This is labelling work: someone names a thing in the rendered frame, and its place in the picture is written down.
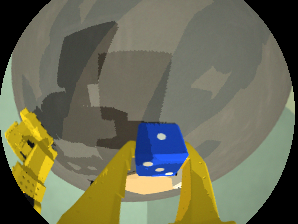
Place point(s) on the blue die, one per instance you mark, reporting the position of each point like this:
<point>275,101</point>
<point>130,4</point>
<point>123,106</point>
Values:
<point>160,150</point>

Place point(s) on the tan square mat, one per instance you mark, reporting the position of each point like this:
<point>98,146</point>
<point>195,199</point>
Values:
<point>147,185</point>

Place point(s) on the white die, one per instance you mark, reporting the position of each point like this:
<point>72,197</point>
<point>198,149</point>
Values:
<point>177,179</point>

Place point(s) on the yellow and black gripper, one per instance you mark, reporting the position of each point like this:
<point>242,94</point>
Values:
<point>101,202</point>

